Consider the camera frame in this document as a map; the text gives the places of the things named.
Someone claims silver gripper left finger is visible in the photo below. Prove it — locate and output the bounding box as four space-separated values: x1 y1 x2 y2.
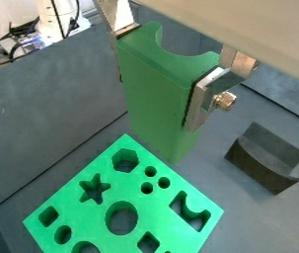
94 0 141 48

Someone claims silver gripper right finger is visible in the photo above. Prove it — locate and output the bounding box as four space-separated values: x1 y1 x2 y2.
184 45 258 132

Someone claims green arch block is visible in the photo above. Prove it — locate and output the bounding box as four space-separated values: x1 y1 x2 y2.
117 22 220 164

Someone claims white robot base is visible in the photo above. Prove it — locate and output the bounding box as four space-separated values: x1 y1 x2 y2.
37 0 91 45

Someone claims black curved holder block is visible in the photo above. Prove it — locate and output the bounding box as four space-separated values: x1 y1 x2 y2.
225 122 299 195

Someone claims green shape sorter board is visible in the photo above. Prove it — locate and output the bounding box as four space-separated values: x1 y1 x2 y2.
25 135 225 253

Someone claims black cable bundle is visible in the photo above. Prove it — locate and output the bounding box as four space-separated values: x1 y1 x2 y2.
0 0 82 76

